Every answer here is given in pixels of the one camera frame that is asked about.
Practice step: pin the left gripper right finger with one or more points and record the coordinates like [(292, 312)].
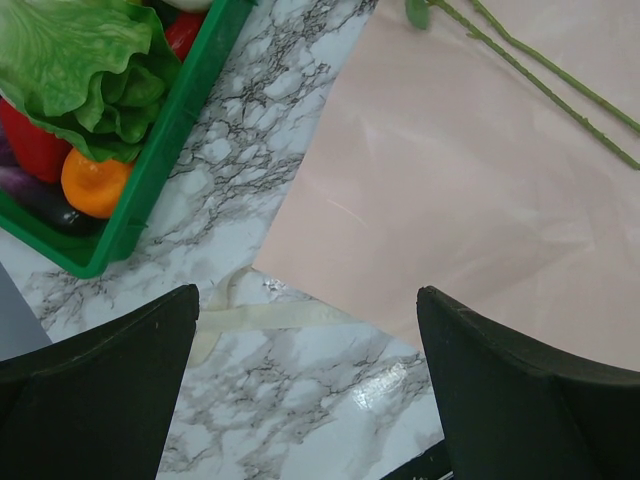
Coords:
[(512, 407)]

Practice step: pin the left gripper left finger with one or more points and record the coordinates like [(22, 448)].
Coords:
[(99, 404)]

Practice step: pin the beige ribbon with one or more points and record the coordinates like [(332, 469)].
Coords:
[(220, 316)]

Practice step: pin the pink wrapping paper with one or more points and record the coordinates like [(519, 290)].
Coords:
[(436, 163)]

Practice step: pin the purple eggplant toy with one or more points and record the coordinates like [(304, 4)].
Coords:
[(47, 203)]

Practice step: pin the orange tangerine toy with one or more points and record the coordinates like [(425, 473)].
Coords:
[(94, 188)]

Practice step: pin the red tomato toy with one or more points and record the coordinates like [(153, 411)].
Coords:
[(39, 153)]

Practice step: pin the purple onion toy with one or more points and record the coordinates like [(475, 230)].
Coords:
[(7, 157)]

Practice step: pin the green lettuce toy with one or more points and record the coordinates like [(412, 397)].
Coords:
[(93, 73)]

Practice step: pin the green plastic tray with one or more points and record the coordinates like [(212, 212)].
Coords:
[(89, 257)]

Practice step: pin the red chili pepper toy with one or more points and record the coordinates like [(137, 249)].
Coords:
[(182, 33)]

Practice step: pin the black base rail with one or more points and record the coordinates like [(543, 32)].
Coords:
[(432, 464)]

